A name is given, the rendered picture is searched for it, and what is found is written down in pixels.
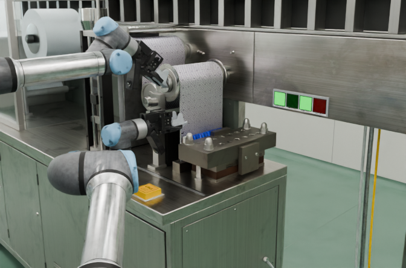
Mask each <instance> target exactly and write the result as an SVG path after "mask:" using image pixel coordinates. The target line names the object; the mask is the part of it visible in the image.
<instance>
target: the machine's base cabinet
mask: <svg viewBox="0 0 406 268"><path fill-rule="evenodd" d="M48 166H49V163H47V162H45V161H43V160H41V159H39V158H38V157H36V156H34V155H32V154H31V153H29V152H26V151H25V150H23V149H21V148H20V147H18V146H16V145H14V144H12V143H10V142H8V141H7V140H5V139H3V138H1V137H0V243H1V244H2V245H3V246H4V247H5V248H6V249H7V250H8V251H9V252H10V253H11V254H12V255H13V256H14V257H15V258H16V259H17V260H18V261H19V262H20V263H21V264H22V265H23V266H24V267H25V268H78V267H79V266H80V263H81V259H82V252H83V245H84V240H85V233H86V225H87V221H88V214H89V206H90V202H91V201H90V200H89V199H88V196H73V195H69V194H65V193H63V192H60V191H59V190H57V189H55V188H54V187H53V186H52V185H51V184H50V182H49V180H48V177H47V169H48ZM286 180H287V175H284V176H282V177H279V178H277V179H274V180H272V181H270V182H267V183H265V184H263V185H260V186H258V187H255V188H253V189H251V190H248V191H246V192H244V193H241V194H238V195H236V196H234V197H231V198H229V199H227V200H224V201H222V202H219V203H217V204H215V205H212V206H209V207H208V208H205V209H202V210H200V211H198V212H195V213H193V214H190V215H188V216H186V217H183V218H181V219H179V220H176V221H174V222H171V223H169V224H167V225H164V226H162V225H160V224H159V223H157V222H155V221H153V220H151V219H149V218H148V217H146V216H144V215H142V214H140V213H139V212H136V211H135V210H133V209H131V208H129V207H128V206H126V213H125V224H124V245H123V265H122V268H271V267H270V266H269V265H268V263H264V262H263V259H264V258H265V257H267V258H269V262H270V263H271V264H272V265H273V267H274V268H283V244H284V230H285V205H286Z"/></svg>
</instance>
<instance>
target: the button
mask: <svg viewBox="0 0 406 268"><path fill-rule="evenodd" d="M160 194H161V189H160V188H158V187H156V186H154V185H152V184H150V183H149V184H145V185H142V186H140V187H138V192H137V193H134V195H136V196H138V197H140V198H142V199H144V200H147V199H149V198H152V197H155V196H158V195H160Z"/></svg>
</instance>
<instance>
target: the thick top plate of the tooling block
mask: <svg viewBox="0 0 406 268"><path fill-rule="evenodd" d="M259 132H260V129H259V128H256V127H251V128H250V129H243V128H242V127H240V128H236V129H233V130H231V132H229V133H225V134H222V135H218V136H211V135H210V136H206V137H203V138H199V139H195V140H194V145H185V143H181V144H178V154H179V159H180V160H183V161H186V162H189V163H191V164H194V165H197V166H199V167H202V168H205V169H210V168H213V167H217V166H219V165H222V164H226V163H228V162H231V161H234V160H236V159H238V158H239V147H240V146H242V145H246V144H249V143H252V142H259V151H260V152H261V151H263V150H266V149H269V148H272V147H275V146H276V132H272V131H268V133H267V134H261V133H259ZM208 137H209V138H211V139H212V142H213V148H214V150H210V151H207V150H204V144H205V140H206V138H208Z"/></svg>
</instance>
